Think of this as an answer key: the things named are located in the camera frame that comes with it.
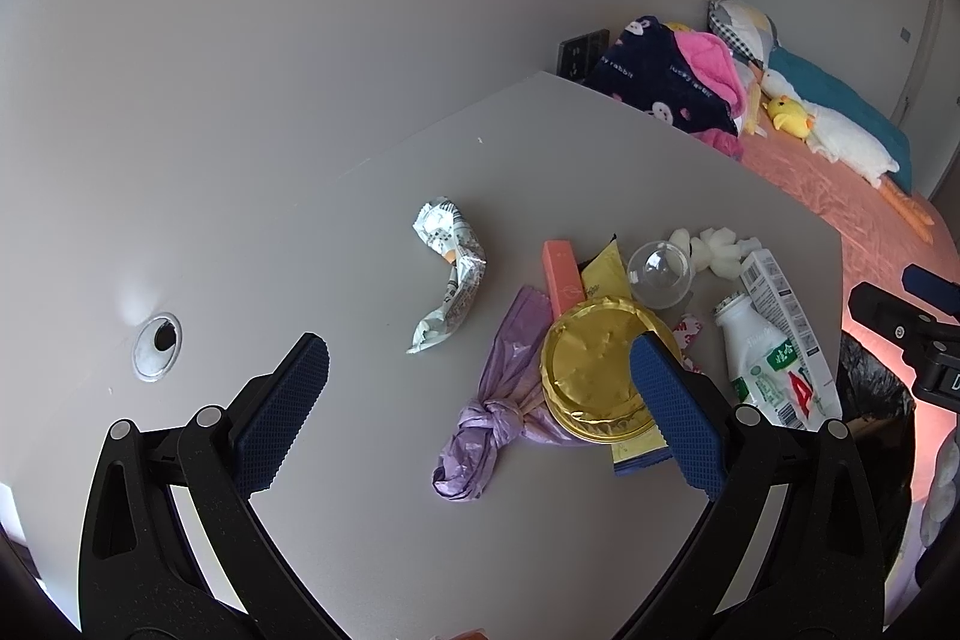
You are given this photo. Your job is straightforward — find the white red milk carton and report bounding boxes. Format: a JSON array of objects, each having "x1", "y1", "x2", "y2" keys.
[{"x1": 740, "y1": 248, "x2": 843, "y2": 431}]

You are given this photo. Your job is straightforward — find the white milk bottle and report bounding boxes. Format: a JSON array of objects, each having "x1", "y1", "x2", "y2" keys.
[{"x1": 715, "y1": 294, "x2": 812, "y2": 429}]

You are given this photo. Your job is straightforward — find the white foam packing pieces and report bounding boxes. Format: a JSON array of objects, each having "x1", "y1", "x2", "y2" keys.
[{"x1": 667, "y1": 227, "x2": 763, "y2": 281}]

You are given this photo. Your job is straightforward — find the clear plastic cup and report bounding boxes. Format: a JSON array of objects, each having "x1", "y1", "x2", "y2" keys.
[{"x1": 626, "y1": 241, "x2": 693, "y2": 310}]

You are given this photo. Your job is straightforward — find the gold round foil tray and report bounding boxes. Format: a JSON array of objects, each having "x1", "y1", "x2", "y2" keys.
[{"x1": 540, "y1": 298, "x2": 683, "y2": 443}]

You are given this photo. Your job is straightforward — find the yellow snack packet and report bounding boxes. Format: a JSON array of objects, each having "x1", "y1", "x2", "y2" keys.
[{"x1": 579, "y1": 237, "x2": 670, "y2": 476}]

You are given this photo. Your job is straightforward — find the purple knotted plastic bag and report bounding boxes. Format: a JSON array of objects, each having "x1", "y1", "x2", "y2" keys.
[{"x1": 431, "y1": 286, "x2": 583, "y2": 502}]

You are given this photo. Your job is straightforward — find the salmon pink rectangular box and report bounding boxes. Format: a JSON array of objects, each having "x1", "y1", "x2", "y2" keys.
[{"x1": 542, "y1": 241, "x2": 586, "y2": 319}]

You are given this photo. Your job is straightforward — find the white snack wrapper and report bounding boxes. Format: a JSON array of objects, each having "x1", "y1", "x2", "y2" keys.
[{"x1": 407, "y1": 198, "x2": 487, "y2": 356}]

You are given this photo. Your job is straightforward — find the black trash bag bin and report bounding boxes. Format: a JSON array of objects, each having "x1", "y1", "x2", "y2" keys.
[{"x1": 836, "y1": 331, "x2": 916, "y2": 422}]

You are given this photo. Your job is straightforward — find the white goose plush toy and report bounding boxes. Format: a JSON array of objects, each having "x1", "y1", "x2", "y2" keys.
[{"x1": 760, "y1": 70, "x2": 934, "y2": 245}]

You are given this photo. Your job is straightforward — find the red white candy wrapper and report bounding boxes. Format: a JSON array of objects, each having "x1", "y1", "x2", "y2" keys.
[{"x1": 672, "y1": 314, "x2": 703, "y2": 374}]

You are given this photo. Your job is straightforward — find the yellow duck plush toy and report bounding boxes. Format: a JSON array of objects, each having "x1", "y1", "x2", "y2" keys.
[{"x1": 763, "y1": 96, "x2": 815, "y2": 142}]

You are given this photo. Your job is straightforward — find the teal blue quilt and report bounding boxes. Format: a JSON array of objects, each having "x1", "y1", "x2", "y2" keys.
[{"x1": 768, "y1": 47, "x2": 913, "y2": 193}]

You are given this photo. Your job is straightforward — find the patchwork checked pillow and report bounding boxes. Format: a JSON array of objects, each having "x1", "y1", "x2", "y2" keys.
[{"x1": 708, "y1": 0, "x2": 779, "y2": 70}]

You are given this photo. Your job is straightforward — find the pink fleece garment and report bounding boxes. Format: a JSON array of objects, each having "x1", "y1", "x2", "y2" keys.
[{"x1": 674, "y1": 29, "x2": 747, "y2": 163}]

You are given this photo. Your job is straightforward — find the navy rabbit print pajama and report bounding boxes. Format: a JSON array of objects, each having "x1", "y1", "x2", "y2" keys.
[{"x1": 584, "y1": 16, "x2": 737, "y2": 135}]

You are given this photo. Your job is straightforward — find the silver desk cable grommet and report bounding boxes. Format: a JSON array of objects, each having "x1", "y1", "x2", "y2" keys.
[{"x1": 132, "y1": 312, "x2": 182, "y2": 383}]

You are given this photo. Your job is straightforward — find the black wall socket panel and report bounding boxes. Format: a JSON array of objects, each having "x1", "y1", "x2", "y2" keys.
[{"x1": 555, "y1": 29, "x2": 610, "y2": 83}]

